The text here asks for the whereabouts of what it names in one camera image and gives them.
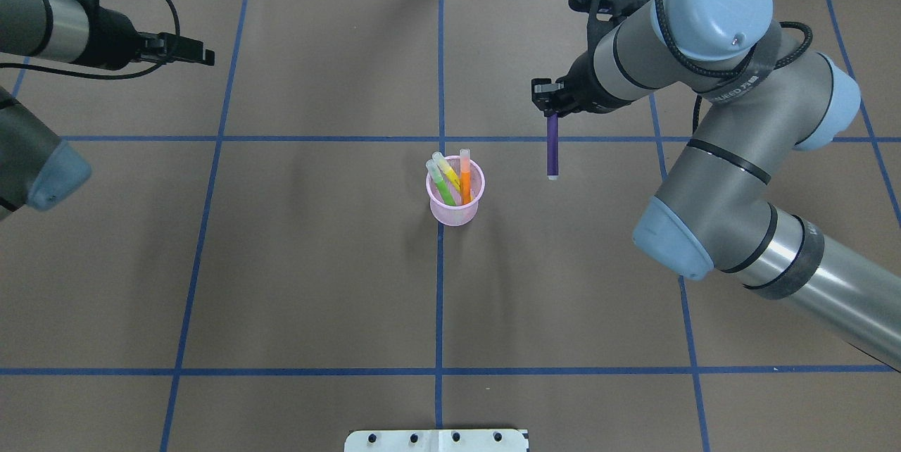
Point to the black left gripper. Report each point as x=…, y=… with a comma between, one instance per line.
x=115, y=38

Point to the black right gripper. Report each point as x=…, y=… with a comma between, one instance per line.
x=581, y=89

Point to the purple marker pen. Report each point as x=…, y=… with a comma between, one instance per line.
x=552, y=145

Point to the orange highlighter pen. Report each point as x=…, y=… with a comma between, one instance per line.
x=465, y=176

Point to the yellow highlighter pen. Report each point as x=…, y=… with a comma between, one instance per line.
x=448, y=171

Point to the green highlighter pen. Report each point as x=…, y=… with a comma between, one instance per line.
x=440, y=184

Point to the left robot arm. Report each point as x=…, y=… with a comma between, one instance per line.
x=61, y=55

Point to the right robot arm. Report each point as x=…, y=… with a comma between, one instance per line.
x=770, y=94

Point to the pink mesh pen holder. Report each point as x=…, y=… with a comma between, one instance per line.
x=461, y=214

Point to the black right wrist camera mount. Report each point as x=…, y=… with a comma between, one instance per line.
x=604, y=16

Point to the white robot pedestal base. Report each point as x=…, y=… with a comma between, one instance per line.
x=438, y=440

